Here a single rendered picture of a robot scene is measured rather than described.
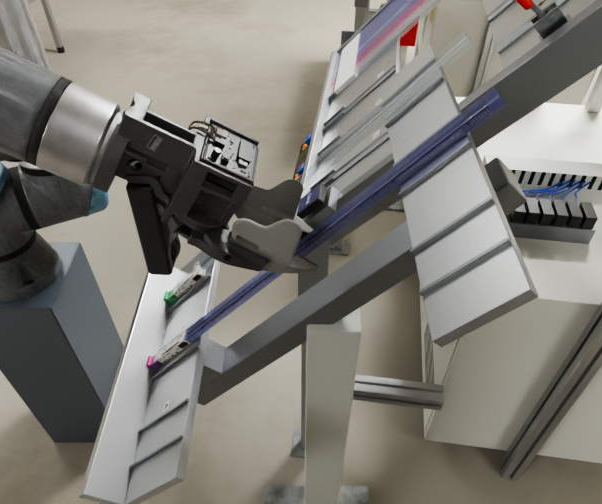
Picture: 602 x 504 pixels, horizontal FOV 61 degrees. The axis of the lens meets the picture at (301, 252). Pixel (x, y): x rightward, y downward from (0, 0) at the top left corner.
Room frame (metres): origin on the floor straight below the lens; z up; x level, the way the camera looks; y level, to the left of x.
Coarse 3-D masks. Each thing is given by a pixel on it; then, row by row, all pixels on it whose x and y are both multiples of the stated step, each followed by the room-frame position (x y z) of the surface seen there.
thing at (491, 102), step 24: (456, 120) 0.37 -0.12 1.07; (480, 120) 0.36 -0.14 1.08; (432, 144) 0.36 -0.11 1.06; (408, 168) 0.36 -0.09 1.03; (384, 192) 0.36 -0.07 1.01; (336, 216) 0.37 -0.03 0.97; (312, 240) 0.36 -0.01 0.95; (240, 288) 0.37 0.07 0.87; (216, 312) 0.36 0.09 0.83; (192, 336) 0.36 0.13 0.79
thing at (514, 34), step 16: (496, 0) 0.83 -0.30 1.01; (512, 0) 0.79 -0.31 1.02; (544, 0) 0.71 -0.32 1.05; (560, 0) 0.68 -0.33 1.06; (576, 0) 0.65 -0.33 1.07; (592, 0) 0.62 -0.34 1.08; (496, 16) 0.78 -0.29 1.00; (512, 16) 0.74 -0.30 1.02; (528, 16) 0.71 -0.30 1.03; (496, 32) 0.74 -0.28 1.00; (512, 32) 0.69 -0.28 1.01; (528, 32) 0.67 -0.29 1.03; (512, 48) 0.66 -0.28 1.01; (528, 48) 0.63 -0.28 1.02
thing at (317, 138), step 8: (336, 56) 1.27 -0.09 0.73; (328, 72) 1.17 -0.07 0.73; (328, 80) 1.13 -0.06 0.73; (328, 88) 1.10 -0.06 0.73; (320, 104) 1.02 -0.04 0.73; (328, 104) 1.04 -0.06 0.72; (320, 112) 0.98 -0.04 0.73; (328, 112) 1.01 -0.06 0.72; (320, 120) 0.95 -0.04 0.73; (320, 128) 0.93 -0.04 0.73; (312, 136) 0.90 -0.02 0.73; (320, 136) 0.90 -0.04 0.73; (312, 144) 0.86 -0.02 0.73; (320, 144) 0.88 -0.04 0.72; (312, 152) 0.83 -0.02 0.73; (312, 160) 0.81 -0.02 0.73; (304, 168) 0.79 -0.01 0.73; (312, 184) 0.75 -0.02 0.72; (304, 192) 0.71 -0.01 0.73; (296, 216) 0.64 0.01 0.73
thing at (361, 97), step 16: (384, 64) 0.99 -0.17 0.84; (368, 80) 0.98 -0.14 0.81; (384, 80) 0.91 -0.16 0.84; (336, 96) 1.06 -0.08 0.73; (352, 96) 0.98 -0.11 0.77; (368, 96) 0.91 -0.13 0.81; (336, 112) 0.95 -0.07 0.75; (352, 112) 0.90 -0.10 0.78; (368, 112) 0.84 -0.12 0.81; (336, 128) 0.90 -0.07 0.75; (352, 128) 0.83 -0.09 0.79; (384, 128) 0.74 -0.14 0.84; (368, 144) 0.73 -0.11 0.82; (384, 144) 0.69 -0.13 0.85; (352, 160) 0.72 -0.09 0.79; (368, 160) 0.68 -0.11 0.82; (320, 176) 0.76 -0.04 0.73; (336, 176) 0.71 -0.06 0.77; (352, 176) 0.67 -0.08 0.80
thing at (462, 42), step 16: (464, 32) 0.48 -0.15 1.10; (448, 48) 0.47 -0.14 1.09; (464, 48) 0.47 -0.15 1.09; (432, 64) 0.47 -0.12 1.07; (448, 64) 0.47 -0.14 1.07; (416, 80) 0.47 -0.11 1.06; (400, 96) 0.47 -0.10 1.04; (384, 112) 0.47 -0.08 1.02; (368, 128) 0.47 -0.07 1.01; (336, 144) 0.48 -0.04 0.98; (352, 144) 0.47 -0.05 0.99; (320, 160) 0.48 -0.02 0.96; (336, 160) 0.47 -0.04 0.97; (304, 176) 0.47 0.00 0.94
